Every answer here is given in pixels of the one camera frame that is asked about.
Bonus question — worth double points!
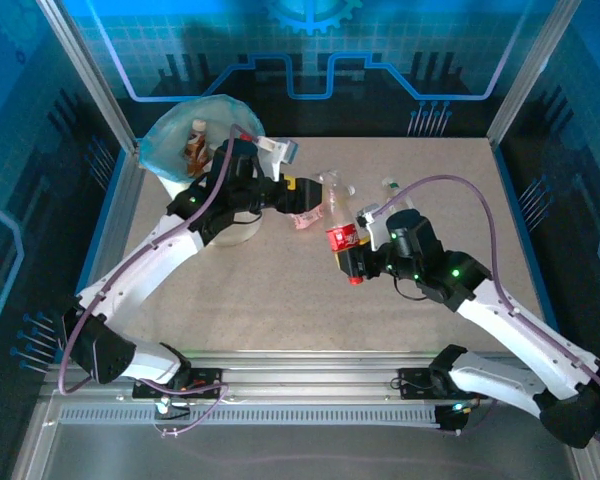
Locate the small black electronics module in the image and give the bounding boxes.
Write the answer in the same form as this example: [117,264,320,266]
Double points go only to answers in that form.
[152,394,191,421]
[433,402,470,435]

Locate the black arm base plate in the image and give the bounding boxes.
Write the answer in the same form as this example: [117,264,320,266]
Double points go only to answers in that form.
[131,366,222,401]
[397,367,490,401]

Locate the brown label drink bottle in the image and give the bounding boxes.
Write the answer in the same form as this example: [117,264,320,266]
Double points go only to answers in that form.
[182,118,212,179]

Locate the clear bottle green cap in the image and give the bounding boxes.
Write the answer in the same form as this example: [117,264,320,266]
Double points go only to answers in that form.
[381,175,416,214]

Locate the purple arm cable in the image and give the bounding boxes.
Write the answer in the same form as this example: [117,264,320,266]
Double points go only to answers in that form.
[58,123,231,439]
[364,174,600,446]

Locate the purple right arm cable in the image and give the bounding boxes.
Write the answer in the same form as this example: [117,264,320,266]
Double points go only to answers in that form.
[364,174,600,446]

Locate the slotted metal cable tray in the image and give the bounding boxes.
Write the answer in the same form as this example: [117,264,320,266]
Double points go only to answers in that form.
[57,405,444,427]

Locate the clear cola bottle red label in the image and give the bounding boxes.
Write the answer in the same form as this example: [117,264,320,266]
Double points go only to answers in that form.
[318,169,365,287]

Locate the aluminium frame post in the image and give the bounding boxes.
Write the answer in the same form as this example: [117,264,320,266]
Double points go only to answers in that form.
[35,0,142,154]
[484,0,582,146]

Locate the pink plastic bottle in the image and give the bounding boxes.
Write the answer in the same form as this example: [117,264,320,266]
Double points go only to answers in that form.
[286,208,325,232]

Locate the aluminium front frame rail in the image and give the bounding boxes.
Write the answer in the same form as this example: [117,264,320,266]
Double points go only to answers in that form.
[39,349,581,401]

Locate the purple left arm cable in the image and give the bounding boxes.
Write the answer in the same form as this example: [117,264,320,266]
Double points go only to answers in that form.
[58,123,231,439]

